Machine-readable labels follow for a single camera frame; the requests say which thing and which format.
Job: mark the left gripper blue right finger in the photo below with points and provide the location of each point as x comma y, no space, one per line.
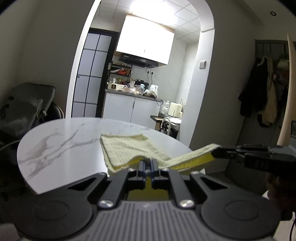
173,182

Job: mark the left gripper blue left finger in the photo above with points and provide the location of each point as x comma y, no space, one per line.
120,184

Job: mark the yellow knitted towel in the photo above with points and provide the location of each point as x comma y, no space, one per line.
121,152

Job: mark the hanging coats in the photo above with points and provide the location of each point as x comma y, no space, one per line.
265,90

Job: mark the white kitchen cabinet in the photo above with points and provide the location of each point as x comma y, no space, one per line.
131,108

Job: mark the white electric kettle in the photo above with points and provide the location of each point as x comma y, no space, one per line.
154,90

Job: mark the black kitchen shelf rack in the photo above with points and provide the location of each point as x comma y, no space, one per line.
119,73

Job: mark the black range hood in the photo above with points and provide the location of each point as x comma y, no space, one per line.
138,61

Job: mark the black bag on chair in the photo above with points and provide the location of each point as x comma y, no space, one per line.
27,106

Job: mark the black framed glass door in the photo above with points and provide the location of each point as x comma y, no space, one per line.
91,78

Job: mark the white upper cabinet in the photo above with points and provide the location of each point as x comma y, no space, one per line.
147,39

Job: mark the wall light switch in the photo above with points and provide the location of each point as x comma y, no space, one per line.
202,64

